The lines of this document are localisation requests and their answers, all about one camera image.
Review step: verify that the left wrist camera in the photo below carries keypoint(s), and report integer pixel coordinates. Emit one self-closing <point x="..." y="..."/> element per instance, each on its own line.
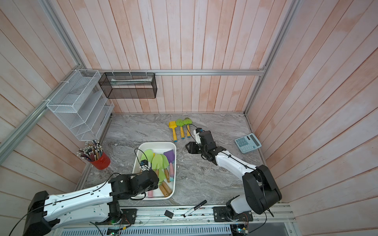
<point x="144" y="165"/>

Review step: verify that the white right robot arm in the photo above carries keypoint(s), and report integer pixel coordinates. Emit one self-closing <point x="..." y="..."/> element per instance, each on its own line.
<point x="260" y="189"/>

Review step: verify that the small black square block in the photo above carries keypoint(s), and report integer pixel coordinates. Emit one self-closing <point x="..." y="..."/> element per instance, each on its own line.
<point x="169" y="214"/>

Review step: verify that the green shovel wooden handle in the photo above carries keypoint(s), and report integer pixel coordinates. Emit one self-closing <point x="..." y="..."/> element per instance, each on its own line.
<point x="165" y="189"/>

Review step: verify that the large green shovel blade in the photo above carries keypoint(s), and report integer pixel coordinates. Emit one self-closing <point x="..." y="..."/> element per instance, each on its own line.
<point x="147" y="156"/>

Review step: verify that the purple shovel pink handle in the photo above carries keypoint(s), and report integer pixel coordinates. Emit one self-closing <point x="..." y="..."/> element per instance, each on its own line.
<point x="171" y="158"/>

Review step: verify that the black wire mesh basket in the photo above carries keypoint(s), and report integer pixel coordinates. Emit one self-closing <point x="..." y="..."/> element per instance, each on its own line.
<point x="129" y="85"/>

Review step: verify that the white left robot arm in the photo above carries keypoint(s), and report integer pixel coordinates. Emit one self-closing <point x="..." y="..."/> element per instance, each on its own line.
<point x="95" y="204"/>

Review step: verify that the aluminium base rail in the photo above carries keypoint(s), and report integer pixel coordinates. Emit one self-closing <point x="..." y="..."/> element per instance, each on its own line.
<point x="150" y="221"/>

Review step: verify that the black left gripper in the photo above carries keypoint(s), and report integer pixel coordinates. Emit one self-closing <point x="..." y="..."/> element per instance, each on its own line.
<point x="155" y="186"/>

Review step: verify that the black marker pen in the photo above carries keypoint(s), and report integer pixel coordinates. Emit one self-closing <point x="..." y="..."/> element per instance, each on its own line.
<point x="189" y="212"/>

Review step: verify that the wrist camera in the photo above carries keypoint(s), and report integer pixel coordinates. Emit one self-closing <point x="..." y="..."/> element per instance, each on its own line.
<point x="197" y="133"/>
<point x="144" y="165"/>

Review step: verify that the yellow square shovel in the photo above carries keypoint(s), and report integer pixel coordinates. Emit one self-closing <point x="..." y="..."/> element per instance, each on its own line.
<point x="173" y="125"/>

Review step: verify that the green shovel orange handle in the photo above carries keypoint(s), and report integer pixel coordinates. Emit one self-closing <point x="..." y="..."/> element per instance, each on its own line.
<point x="187" y="123"/>

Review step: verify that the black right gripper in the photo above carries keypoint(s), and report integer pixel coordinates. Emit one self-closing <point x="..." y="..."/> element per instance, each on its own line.
<point x="192" y="149"/>

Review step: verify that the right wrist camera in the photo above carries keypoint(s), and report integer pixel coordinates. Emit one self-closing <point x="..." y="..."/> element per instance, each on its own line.
<point x="197" y="133"/>

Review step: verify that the light blue calculator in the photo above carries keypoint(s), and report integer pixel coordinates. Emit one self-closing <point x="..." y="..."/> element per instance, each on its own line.
<point x="248" y="143"/>

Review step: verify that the green shovel yellow handle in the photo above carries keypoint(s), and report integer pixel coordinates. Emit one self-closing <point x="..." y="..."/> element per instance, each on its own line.
<point x="180" y="124"/>

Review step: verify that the red pencil cup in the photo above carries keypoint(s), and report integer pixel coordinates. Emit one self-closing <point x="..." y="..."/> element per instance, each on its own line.
<point x="102" y="163"/>

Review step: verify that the white wire mesh shelf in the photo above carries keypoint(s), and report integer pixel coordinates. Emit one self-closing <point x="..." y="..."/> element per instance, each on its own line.
<point x="81" y="106"/>

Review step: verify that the white plastic storage box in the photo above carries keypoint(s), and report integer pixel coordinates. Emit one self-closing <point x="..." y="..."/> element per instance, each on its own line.
<point x="157" y="148"/>

